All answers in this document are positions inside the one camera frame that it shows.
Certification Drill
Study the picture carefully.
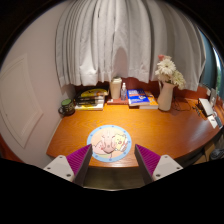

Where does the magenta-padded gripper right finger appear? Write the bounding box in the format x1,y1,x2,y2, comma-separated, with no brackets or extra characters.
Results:
134,143,184,185

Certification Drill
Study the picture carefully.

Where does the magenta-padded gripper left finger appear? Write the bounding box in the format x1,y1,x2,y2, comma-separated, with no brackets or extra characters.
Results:
43,143,94,187

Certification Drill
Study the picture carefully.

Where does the pink computer mouse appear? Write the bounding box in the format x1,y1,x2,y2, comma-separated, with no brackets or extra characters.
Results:
94,129,118,156

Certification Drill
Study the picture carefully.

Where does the round cartoon mouse pad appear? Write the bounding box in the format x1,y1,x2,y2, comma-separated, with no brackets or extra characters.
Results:
86,124,133,163

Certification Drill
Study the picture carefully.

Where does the dark green mug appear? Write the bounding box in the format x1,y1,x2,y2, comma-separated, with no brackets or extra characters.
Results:
58,98,76,117

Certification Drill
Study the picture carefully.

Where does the orange book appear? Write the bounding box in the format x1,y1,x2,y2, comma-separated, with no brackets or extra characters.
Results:
138,91,160,110

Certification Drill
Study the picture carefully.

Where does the pale thick book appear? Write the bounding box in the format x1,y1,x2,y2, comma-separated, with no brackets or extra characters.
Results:
74,102,105,111

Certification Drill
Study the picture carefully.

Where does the grey remote control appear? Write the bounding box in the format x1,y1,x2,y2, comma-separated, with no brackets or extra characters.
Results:
208,113,224,129

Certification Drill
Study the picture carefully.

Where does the cream pitcher vase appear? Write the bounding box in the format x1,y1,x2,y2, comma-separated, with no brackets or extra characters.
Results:
157,80,176,112

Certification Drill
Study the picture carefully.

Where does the white flat device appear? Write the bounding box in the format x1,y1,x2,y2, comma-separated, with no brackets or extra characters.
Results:
197,97,215,118

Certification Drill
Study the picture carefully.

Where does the blue book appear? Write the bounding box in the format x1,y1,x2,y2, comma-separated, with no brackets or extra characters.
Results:
126,88,151,107

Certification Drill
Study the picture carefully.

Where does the yellow black book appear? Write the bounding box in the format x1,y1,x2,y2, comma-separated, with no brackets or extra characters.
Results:
75,87,110,99

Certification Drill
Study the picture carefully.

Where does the reddish brown book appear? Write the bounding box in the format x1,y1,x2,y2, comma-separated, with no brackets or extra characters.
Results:
106,97,129,106

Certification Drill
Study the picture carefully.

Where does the clear pump bottle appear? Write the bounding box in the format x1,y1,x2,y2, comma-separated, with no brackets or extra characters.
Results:
120,82,128,101

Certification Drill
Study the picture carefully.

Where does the cream tumbler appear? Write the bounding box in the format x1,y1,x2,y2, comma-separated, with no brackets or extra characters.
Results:
109,76,123,100

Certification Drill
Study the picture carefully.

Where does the white flower bouquet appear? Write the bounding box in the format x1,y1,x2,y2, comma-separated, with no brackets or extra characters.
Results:
154,54,187,90

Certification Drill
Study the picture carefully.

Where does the glass window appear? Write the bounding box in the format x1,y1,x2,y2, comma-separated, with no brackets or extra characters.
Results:
199,31,224,101

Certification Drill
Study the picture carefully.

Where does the white curtain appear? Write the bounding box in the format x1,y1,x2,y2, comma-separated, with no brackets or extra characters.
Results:
54,0,208,93

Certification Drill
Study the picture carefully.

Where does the black cable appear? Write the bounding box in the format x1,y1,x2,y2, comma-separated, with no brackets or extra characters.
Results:
171,88,198,113

